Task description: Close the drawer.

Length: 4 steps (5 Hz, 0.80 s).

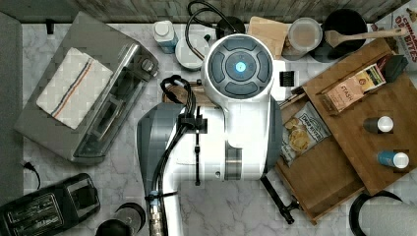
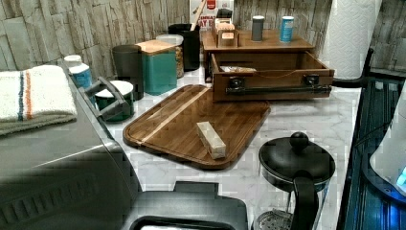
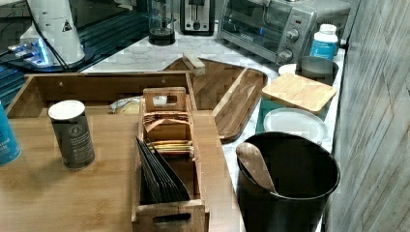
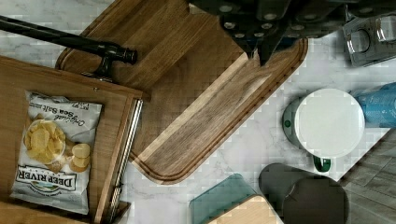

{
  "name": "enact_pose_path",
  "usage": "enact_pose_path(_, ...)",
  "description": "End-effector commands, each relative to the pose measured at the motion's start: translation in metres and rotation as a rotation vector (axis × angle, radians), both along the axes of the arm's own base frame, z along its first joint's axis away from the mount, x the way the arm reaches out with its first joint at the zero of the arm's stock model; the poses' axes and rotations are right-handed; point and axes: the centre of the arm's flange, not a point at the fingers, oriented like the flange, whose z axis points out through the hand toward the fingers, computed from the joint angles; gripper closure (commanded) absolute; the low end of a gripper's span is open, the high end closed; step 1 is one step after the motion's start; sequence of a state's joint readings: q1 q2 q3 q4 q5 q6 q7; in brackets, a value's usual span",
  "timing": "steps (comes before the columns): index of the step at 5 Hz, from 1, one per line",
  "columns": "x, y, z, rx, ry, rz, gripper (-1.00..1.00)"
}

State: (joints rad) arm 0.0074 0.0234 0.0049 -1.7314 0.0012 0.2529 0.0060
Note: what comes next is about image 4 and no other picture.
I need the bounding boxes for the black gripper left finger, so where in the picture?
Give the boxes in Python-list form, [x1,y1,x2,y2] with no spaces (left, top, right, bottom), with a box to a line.
[219,14,261,58]

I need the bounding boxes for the white lidded pot green handle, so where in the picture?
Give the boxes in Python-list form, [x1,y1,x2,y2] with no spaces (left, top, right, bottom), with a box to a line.
[282,89,365,173]

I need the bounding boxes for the clear glass jar holder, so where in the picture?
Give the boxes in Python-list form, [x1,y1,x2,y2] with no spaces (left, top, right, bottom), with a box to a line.
[343,12,396,67]

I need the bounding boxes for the wooden drawer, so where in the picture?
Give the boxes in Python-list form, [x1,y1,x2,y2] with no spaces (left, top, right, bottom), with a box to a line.
[0,57,143,224]

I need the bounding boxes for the metal drawer slide rail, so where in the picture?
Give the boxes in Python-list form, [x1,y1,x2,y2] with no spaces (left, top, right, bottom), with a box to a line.
[106,99,143,224]

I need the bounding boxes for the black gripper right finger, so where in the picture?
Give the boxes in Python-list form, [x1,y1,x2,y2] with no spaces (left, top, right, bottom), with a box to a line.
[258,28,291,66]

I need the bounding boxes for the Deep River chips bag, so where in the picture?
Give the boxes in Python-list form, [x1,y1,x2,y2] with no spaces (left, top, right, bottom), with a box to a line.
[11,91,102,215]

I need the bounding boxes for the teal glass container wooden lid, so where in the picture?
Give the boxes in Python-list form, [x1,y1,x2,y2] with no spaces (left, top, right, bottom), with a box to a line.
[189,174,280,224]

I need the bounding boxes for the wooden cutting board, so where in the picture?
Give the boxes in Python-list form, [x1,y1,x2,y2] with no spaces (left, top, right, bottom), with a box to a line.
[55,0,309,186]

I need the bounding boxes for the dark grey round container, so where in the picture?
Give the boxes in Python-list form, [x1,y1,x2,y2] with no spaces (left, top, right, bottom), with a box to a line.
[259,163,349,224]

